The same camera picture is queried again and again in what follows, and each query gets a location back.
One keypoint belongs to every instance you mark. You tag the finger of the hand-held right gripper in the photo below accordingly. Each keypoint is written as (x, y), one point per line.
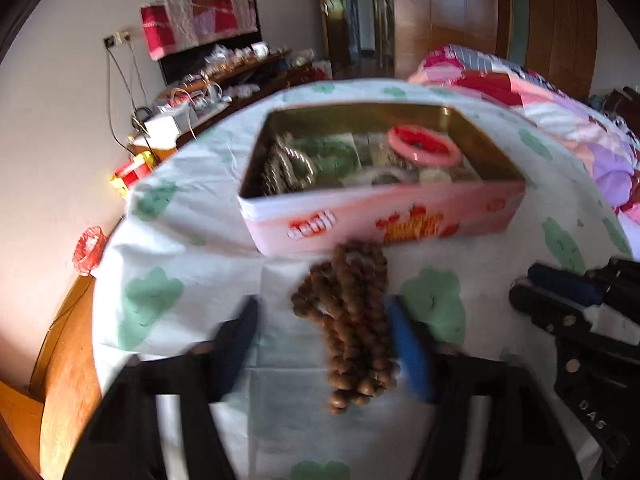
(560, 282)
(545, 307)

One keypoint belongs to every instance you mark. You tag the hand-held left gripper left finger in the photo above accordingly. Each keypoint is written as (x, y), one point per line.
(240, 332)

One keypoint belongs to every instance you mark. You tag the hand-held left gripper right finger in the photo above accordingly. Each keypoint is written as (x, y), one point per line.
(409, 352)

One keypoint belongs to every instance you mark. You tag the pink tin box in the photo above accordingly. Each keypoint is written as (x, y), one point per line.
(350, 215)

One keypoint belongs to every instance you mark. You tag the pink bangle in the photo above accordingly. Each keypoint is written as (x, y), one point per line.
(400, 150)

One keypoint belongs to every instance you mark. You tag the white cloud print tablecloth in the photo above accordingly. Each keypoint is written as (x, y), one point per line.
(175, 230)

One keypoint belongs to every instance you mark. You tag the bin with red liner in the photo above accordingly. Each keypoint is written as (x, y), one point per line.
(90, 250)

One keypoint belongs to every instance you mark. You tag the pink patchwork quilt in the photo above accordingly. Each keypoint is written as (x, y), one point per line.
(565, 110)

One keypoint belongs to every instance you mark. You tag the dark wooden headboard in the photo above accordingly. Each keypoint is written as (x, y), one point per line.
(622, 107)

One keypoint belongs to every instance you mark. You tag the red yellow carton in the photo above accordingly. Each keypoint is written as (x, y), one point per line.
(131, 172)

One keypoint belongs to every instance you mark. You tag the white cardboard box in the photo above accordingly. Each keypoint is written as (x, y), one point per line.
(162, 127)

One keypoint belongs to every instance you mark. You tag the wooden television cabinet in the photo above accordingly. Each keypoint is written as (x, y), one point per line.
(250, 85)

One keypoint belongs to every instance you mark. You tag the black television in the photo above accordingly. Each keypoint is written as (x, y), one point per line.
(200, 57)

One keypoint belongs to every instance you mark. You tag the white mug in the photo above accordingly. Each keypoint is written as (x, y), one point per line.
(259, 49)

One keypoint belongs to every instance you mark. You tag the brown wooden wardrobe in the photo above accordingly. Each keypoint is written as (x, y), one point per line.
(450, 20)

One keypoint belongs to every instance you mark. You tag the red white patchwork cloth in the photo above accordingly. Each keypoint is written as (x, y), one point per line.
(195, 20)

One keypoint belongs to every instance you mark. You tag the brown wooden door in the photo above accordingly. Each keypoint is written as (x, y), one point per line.
(332, 15)

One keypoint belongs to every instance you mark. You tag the wall power outlet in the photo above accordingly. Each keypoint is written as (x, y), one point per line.
(116, 39)

